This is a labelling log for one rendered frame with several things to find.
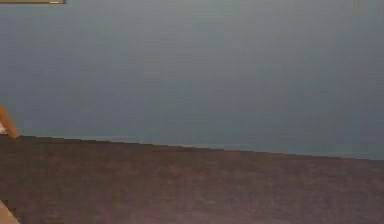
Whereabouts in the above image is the brown wooden furniture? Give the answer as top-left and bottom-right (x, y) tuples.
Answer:
(0, 103), (21, 139)

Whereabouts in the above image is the tan flat furniture corner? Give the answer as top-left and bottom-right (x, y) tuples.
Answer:
(0, 199), (21, 224)

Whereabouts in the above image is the gold framed wall picture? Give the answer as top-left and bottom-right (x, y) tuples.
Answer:
(0, 0), (66, 5)

